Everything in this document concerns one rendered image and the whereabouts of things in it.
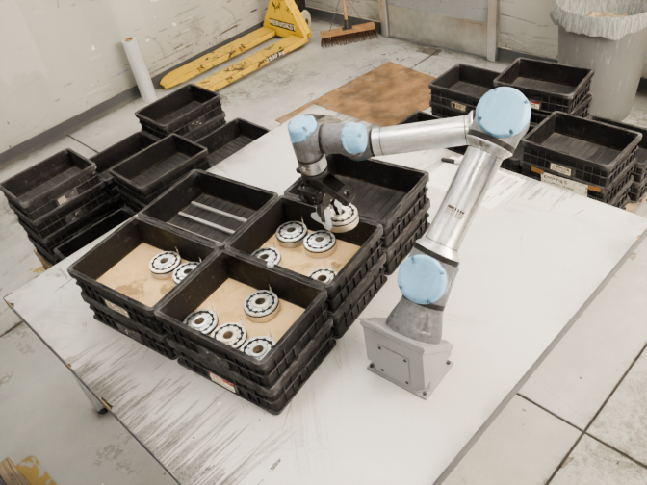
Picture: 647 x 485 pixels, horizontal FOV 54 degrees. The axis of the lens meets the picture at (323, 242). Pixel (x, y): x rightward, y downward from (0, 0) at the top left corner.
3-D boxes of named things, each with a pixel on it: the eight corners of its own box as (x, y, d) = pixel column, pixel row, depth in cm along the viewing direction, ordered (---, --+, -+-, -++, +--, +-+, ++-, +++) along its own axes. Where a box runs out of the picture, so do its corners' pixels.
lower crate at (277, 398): (340, 344, 186) (334, 316, 179) (278, 421, 169) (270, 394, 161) (239, 300, 207) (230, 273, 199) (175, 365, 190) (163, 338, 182)
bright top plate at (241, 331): (253, 332, 174) (253, 330, 173) (228, 357, 168) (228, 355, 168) (228, 319, 179) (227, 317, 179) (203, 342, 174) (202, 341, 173)
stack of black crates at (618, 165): (627, 216, 292) (644, 133, 263) (595, 252, 278) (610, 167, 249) (547, 190, 316) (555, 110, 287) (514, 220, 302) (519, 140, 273)
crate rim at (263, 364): (330, 294, 173) (329, 289, 172) (263, 372, 156) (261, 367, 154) (223, 253, 194) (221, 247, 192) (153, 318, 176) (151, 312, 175)
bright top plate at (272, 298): (284, 295, 183) (284, 294, 182) (266, 320, 176) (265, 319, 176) (256, 287, 187) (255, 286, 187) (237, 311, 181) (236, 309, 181)
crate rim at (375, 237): (385, 231, 191) (384, 225, 189) (330, 294, 173) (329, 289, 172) (282, 199, 211) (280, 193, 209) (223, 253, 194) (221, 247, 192)
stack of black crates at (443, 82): (518, 132, 359) (521, 77, 338) (488, 157, 345) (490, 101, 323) (458, 114, 383) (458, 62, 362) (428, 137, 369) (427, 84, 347)
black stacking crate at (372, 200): (431, 201, 214) (430, 173, 207) (388, 254, 197) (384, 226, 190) (335, 175, 234) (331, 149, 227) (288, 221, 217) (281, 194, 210)
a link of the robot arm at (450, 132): (528, 103, 163) (346, 129, 178) (528, 93, 152) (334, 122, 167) (531, 147, 162) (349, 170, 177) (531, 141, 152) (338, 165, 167)
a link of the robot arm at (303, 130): (314, 130, 154) (281, 132, 157) (323, 165, 162) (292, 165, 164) (321, 111, 159) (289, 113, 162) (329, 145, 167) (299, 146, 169)
